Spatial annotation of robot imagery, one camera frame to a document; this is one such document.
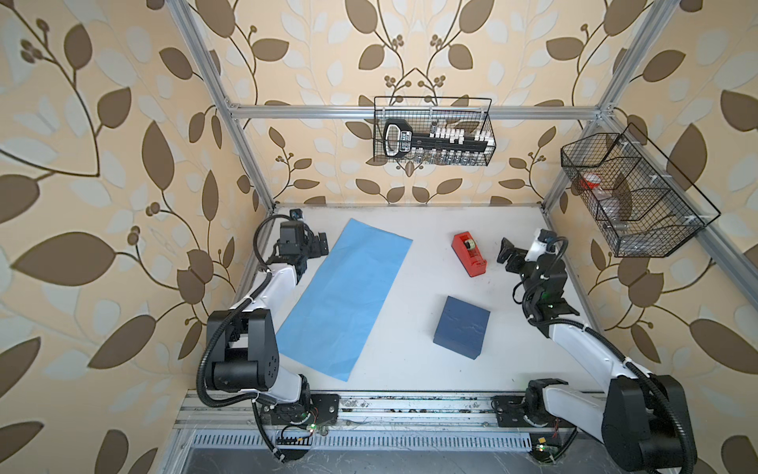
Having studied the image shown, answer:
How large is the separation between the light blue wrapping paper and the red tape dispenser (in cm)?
20

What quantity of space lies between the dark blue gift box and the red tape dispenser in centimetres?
15

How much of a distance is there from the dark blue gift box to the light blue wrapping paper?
0.72 feet

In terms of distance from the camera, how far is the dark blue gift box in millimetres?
818

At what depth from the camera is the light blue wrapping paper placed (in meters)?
0.87

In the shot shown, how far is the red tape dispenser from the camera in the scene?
98cm
